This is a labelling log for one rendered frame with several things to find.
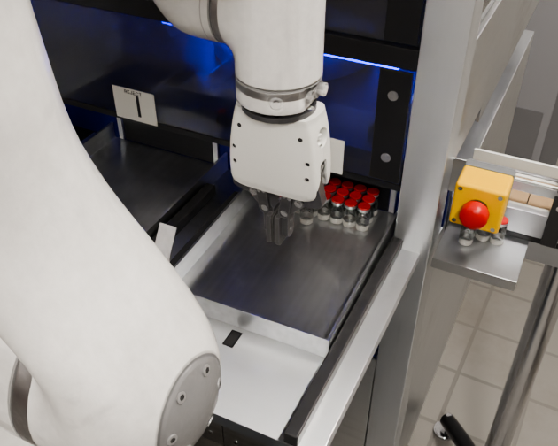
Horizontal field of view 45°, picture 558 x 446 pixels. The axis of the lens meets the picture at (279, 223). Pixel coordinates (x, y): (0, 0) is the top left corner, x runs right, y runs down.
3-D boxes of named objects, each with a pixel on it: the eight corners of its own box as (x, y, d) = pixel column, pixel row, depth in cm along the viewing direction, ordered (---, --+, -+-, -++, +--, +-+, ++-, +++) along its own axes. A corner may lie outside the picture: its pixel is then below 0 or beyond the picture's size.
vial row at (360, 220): (272, 198, 117) (272, 177, 114) (370, 226, 111) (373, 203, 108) (267, 205, 115) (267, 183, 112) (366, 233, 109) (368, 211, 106)
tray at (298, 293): (264, 180, 122) (263, 164, 119) (402, 217, 113) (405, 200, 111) (161, 300, 97) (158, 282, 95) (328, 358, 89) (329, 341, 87)
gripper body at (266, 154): (341, 86, 66) (336, 180, 73) (250, 66, 70) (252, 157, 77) (311, 120, 61) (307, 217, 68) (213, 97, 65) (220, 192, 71)
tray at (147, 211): (113, 137, 133) (111, 121, 131) (228, 168, 124) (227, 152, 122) (-13, 234, 109) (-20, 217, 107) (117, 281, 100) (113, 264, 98)
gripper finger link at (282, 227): (312, 188, 73) (310, 236, 77) (285, 181, 74) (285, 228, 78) (300, 204, 70) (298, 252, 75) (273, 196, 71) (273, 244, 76)
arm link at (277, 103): (340, 64, 65) (338, 91, 67) (259, 48, 68) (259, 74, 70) (305, 101, 60) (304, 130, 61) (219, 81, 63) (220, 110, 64)
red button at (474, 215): (461, 213, 98) (466, 191, 96) (489, 220, 97) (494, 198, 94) (454, 228, 95) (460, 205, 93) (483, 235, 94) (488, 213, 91)
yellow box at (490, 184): (459, 196, 104) (468, 157, 100) (507, 208, 102) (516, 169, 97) (446, 223, 99) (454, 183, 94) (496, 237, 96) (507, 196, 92)
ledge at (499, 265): (452, 218, 116) (453, 209, 115) (530, 239, 111) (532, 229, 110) (430, 266, 106) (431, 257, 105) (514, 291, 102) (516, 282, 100)
